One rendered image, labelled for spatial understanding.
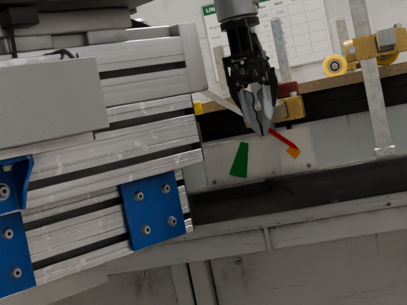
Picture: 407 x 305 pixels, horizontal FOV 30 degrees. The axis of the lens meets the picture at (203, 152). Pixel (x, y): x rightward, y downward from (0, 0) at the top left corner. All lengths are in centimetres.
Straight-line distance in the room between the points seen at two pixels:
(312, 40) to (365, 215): 718
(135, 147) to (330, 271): 120
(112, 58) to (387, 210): 100
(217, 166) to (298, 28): 721
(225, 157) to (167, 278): 49
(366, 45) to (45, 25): 98
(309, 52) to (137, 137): 802
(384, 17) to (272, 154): 718
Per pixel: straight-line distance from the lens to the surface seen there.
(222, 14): 137
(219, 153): 175
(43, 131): 69
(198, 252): 183
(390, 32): 144
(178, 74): 96
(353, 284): 204
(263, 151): 173
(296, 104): 171
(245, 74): 135
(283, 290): 205
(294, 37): 892
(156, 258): 186
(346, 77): 190
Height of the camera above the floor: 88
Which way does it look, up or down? 3 degrees down
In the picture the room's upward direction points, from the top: 11 degrees counter-clockwise
